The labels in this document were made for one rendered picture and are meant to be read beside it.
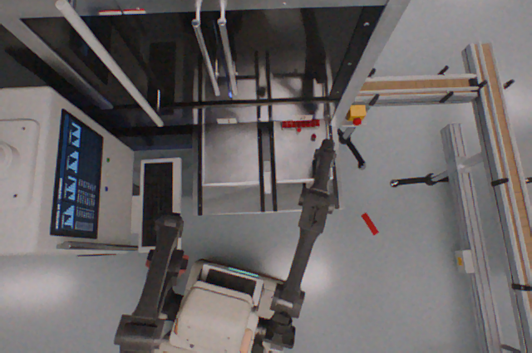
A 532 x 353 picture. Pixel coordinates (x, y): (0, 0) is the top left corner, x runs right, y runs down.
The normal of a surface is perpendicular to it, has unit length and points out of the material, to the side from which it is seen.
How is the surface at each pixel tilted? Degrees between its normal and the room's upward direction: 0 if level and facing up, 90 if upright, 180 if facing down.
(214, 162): 0
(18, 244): 0
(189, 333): 48
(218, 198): 0
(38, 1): 90
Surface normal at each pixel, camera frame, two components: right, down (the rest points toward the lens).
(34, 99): 0.01, -0.25
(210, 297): 0.18, -0.82
